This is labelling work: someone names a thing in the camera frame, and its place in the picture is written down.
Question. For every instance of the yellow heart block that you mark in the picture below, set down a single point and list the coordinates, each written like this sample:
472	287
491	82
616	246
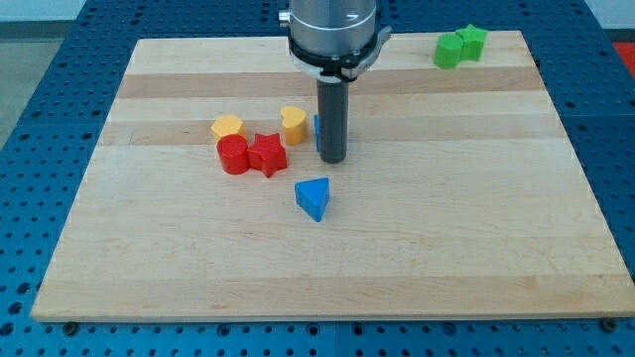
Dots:
294	122

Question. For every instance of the yellow hexagon block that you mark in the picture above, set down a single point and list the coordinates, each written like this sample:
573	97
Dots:
227	125

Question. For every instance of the red star block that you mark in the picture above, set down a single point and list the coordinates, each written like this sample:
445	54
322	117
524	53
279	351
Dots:
267	155

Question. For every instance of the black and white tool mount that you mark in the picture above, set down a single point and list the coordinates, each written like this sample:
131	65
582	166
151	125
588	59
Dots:
339	68

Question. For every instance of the green cylinder block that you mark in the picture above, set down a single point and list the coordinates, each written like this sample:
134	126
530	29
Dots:
448	51

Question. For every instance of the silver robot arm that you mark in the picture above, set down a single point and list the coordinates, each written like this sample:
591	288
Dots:
333	41

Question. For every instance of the blue cube block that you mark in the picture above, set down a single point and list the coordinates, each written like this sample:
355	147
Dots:
317	132

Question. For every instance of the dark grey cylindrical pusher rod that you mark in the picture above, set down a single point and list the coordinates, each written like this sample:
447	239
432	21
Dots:
332	112

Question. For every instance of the blue triangle block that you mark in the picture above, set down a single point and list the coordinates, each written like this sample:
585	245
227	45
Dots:
312	196

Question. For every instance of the green star block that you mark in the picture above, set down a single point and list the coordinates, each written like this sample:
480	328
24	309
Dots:
473	41

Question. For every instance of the red cylinder block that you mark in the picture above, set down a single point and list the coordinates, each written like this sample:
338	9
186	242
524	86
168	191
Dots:
232	152

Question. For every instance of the light wooden board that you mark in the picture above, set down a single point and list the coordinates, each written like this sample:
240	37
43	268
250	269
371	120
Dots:
460	197

